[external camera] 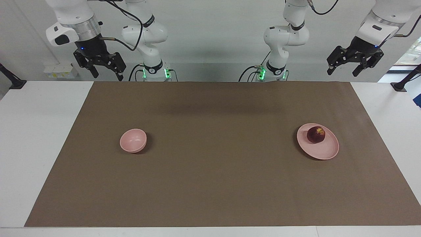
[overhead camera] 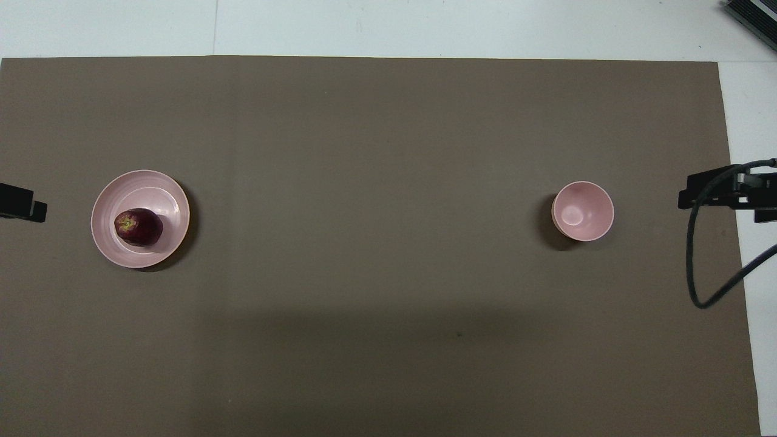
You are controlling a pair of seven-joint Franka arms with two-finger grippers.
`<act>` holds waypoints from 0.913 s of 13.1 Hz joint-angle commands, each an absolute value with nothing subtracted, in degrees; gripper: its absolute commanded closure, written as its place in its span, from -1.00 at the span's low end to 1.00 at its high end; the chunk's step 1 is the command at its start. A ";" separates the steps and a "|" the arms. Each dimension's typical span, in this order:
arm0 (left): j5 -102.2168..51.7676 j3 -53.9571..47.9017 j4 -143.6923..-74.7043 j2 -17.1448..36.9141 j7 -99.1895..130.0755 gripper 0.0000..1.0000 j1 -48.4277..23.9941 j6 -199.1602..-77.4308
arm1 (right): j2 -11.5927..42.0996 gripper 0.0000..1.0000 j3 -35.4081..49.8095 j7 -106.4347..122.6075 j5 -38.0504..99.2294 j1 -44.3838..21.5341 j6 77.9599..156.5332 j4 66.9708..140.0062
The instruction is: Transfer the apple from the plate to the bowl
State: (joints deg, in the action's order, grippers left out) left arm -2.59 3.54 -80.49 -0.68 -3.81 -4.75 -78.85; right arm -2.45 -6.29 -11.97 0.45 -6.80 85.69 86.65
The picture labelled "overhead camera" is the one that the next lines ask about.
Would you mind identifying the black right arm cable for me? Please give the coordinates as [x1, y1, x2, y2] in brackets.
[686, 158, 777, 310]

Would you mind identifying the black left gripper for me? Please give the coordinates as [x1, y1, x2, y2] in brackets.
[0, 182, 48, 223]

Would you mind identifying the brown table mat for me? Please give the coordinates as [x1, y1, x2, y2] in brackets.
[0, 56, 762, 437]

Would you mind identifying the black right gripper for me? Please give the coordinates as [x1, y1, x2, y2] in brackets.
[678, 164, 777, 224]

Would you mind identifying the dark red apple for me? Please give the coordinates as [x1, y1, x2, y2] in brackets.
[114, 208, 164, 247]

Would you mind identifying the dark ribbed metal device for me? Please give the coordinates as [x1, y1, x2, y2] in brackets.
[722, 0, 777, 50]

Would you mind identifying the pink plate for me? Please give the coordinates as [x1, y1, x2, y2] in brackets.
[91, 169, 191, 269]

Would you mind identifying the pink bowl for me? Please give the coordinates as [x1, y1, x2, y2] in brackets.
[551, 181, 615, 242]

